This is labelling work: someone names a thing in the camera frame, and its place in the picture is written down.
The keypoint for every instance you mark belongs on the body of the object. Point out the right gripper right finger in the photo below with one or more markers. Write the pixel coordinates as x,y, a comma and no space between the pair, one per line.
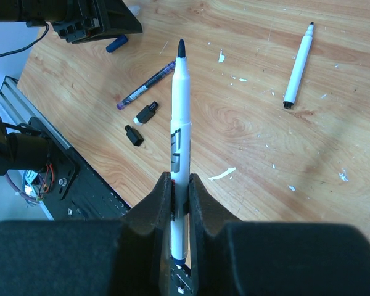
234,257

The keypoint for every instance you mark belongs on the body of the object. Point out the white pen black tip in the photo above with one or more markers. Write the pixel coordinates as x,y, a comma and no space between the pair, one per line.
180,132

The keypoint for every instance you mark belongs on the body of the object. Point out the white pen black end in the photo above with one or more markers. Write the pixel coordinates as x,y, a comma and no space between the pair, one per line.
298,68

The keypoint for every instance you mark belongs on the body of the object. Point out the blue pen cap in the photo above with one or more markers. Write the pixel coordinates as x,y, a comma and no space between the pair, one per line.
117,43

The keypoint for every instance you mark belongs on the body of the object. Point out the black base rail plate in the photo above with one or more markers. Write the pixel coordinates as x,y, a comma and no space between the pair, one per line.
80,185

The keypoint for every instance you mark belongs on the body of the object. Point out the dark purple pen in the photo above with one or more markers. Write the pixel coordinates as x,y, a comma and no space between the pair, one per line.
160,75

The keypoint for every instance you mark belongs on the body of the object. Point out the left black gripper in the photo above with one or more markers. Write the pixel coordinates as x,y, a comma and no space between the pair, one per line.
74,21

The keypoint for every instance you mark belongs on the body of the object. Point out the small black pen cap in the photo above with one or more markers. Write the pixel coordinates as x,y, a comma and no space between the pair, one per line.
134,136

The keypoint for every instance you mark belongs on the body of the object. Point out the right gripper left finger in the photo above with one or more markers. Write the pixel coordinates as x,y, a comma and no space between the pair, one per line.
34,261

